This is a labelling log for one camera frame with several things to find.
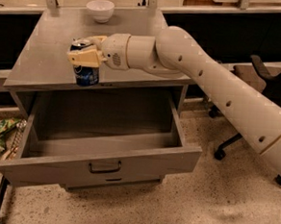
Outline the grey open top drawer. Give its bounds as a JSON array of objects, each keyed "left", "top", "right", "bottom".
[{"left": 0, "top": 87, "right": 201, "bottom": 190}]

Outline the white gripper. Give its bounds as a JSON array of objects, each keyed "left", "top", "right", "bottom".
[{"left": 67, "top": 34, "right": 131, "bottom": 70}]

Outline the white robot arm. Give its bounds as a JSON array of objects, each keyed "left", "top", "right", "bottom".
[{"left": 67, "top": 26, "right": 281, "bottom": 175}]

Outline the grey metal cabinet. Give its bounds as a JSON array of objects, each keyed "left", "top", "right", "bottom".
[{"left": 0, "top": 8, "right": 195, "bottom": 189}]

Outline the black office chair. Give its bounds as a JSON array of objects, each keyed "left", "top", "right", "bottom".
[{"left": 206, "top": 62, "right": 281, "bottom": 178}]

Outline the patterned snack packet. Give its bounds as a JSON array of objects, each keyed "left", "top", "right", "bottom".
[{"left": 1, "top": 119, "right": 27, "bottom": 161}]

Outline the blue pepsi can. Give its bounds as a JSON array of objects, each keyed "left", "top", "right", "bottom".
[{"left": 69, "top": 38, "right": 99, "bottom": 87}]

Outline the white bowl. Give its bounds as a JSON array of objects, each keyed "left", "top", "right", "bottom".
[{"left": 86, "top": 0, "right": 115, "bottom": 23}]

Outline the black drawer handle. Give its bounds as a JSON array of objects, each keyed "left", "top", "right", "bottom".
[{"left": 89, "top": 161, "right": 121, "bottom": 175}]

